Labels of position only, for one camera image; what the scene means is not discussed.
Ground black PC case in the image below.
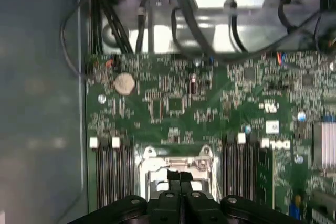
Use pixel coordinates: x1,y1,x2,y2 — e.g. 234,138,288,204
0,0,336,224

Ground black cable bundle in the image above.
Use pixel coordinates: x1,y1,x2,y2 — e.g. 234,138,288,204
89,0,134,55

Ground thick black cable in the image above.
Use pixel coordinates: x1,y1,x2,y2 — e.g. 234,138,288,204
167,0,218,57

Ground green motherboard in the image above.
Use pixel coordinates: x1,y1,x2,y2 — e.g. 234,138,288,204
85,52,336,224

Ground thin black wire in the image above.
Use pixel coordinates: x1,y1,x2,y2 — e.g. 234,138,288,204
59,0,91,78

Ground RAM slot black latches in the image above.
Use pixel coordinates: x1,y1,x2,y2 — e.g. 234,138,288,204
101,137,115,208
222,132,236,201
122,137,138,200
243,132,257,201

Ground blue expansion slot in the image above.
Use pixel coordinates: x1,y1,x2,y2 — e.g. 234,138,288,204
289,194,303,221

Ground wire locking lever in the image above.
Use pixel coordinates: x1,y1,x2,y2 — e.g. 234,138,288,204
209,161,221,201

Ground coin battery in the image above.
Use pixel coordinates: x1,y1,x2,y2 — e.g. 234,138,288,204
114,73,136,95

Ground metal socket cover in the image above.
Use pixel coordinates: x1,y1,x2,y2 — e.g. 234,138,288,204
146,156,211,183

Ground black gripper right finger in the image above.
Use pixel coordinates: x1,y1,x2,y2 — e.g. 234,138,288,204
181,172,302,224

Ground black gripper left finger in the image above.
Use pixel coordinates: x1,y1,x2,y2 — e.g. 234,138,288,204
68,168,182,224

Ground silver chipset heatsink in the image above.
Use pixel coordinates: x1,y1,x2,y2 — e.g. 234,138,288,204
312,121,336,174

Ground RAM slot white latches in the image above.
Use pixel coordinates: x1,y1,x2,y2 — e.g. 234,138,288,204
233,132,247,201
111,136,125,205
89,136,106,209

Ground CPU socket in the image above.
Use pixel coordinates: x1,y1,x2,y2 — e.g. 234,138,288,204
139,145,220,204

